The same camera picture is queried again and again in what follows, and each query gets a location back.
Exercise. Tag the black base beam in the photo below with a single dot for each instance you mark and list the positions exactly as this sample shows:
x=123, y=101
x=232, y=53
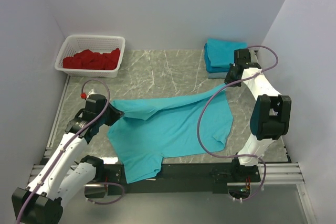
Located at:
x=172, y=178

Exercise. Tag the folded blue middle shirt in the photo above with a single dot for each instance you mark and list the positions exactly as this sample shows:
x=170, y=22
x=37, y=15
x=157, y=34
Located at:
x=208, y=66

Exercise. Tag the white plastic laundry basket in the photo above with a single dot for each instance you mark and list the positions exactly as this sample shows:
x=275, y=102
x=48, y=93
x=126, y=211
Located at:
x=97, y=43

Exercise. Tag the aluminium rail frame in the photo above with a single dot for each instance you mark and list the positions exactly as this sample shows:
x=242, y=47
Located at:
x=273, y=173

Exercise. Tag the folded turquoise top shirt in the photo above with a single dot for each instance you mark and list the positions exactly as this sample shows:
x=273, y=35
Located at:
x=221, y=53

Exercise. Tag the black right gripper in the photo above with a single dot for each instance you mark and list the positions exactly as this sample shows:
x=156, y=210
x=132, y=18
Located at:
x=228, y=78

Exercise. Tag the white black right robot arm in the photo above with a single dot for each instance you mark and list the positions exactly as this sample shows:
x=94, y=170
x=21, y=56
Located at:
x=270, y=117

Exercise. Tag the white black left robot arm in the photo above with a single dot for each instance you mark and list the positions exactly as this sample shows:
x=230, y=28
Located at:
x=45, y=197

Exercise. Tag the turquoise t shirt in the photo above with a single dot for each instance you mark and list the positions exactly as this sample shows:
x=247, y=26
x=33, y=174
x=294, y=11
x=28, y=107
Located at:
x=154, y=129

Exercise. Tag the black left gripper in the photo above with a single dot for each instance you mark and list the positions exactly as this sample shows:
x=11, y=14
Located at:
x=116, y=115

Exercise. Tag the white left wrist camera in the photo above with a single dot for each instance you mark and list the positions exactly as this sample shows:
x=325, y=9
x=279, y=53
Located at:
x=86, y=95

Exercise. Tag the red t shirt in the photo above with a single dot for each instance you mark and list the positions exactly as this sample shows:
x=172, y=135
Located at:
x=92, y=60

